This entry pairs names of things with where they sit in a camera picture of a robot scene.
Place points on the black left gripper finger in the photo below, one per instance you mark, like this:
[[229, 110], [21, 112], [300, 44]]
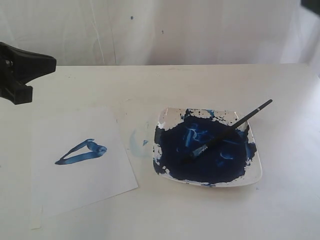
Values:
[[27, 66], [16, 92]]

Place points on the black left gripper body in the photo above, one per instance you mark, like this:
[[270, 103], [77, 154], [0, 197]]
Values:
[[5, 74]]

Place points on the black paintbrush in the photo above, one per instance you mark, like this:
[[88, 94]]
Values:
[[210, 144]]

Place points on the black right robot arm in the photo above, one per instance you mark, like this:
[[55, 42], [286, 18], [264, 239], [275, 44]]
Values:
[[312, 5]]

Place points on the white backdrop curtain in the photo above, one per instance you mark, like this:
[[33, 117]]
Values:
[[163, 32]]

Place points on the white paper sheet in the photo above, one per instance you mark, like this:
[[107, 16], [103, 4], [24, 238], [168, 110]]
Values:
[[77, 159]]

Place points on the white plate with blue paint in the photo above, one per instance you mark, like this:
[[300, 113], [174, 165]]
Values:
[[179, 152]]

